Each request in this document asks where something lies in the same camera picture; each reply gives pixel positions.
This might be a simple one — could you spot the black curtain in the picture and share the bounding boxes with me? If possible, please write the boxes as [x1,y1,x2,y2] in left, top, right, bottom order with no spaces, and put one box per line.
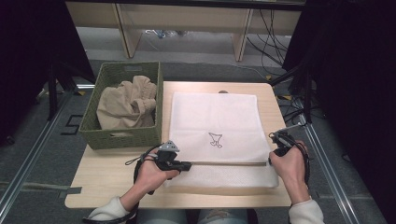
[281,0,396,224]
[0,0,96,147]

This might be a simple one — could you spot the person's left leg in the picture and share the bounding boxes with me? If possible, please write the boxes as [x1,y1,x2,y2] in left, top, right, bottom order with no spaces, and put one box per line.
[135,208,188,224]

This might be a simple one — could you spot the light wooden shelf unit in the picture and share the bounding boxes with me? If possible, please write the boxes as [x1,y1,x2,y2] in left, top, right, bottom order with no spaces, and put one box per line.
[64,0,304,63]

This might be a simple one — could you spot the green woven basket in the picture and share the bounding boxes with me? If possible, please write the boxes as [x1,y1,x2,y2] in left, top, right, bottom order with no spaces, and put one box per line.
[78,61,164,150]

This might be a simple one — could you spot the white mesh laundry bag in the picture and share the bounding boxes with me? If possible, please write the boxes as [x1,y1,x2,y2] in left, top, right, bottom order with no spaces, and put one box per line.
[163,91,280,189]

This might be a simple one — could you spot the left hand-held gripper cable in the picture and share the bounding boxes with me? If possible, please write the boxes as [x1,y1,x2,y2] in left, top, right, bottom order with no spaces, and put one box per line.
[81,145,163,224]

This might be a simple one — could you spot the black metal stand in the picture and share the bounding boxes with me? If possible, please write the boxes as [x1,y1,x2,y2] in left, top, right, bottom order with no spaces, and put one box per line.
[269,62,314,125]
[46,60,82,121]

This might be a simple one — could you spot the beige pants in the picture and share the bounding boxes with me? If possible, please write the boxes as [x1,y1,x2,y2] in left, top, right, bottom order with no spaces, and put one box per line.
[96,75,158,131]

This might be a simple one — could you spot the person's right hand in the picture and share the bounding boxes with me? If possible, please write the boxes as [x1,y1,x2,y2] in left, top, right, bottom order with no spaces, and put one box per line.
[268,140,311,203]

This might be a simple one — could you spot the clear plastic bag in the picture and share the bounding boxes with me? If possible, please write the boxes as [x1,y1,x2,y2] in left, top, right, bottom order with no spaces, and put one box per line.
[144,29,189,39]

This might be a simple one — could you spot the hanging black cables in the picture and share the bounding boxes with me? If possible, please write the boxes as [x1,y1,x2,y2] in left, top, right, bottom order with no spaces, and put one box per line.
[246,8,291,68]

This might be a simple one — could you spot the right hand-held gripper cable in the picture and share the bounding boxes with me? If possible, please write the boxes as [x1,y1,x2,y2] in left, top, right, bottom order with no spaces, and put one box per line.
[279,136,312,190]

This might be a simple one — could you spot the person's left hand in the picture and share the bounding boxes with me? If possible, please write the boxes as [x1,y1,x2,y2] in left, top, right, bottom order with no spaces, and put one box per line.
[134,157,181,196]

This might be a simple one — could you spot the hand-held gripper cable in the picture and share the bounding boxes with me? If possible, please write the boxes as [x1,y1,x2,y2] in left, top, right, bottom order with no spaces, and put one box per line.
[279,136,312,190]
[81,145,163,224]

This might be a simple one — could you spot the aluminium floor rail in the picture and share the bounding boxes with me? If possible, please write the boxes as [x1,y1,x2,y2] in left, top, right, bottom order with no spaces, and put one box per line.
[298,114,362,224]
[0,91,77,217]

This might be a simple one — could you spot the person's right leg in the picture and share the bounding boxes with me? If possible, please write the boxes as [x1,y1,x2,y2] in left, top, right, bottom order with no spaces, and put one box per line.
[198,208,250,224]

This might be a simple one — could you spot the black floor cables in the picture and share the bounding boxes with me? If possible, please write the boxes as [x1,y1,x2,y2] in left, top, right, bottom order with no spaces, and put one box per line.
[277,94,326,128]

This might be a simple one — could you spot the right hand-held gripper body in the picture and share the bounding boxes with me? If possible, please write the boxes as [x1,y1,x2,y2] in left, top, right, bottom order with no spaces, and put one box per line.
[269,123,304,157]

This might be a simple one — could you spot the person's leg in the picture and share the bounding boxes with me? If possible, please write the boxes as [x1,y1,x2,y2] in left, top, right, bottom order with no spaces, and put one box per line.
[135,208,188,224]
[198,208,250,224]

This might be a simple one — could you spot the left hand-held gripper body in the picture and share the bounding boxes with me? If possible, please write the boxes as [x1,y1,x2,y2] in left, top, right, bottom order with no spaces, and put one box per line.
[154,140,181,171]

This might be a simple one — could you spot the grey tape strip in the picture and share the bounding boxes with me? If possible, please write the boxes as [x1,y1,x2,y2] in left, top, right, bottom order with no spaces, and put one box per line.
[21,182,83,196]

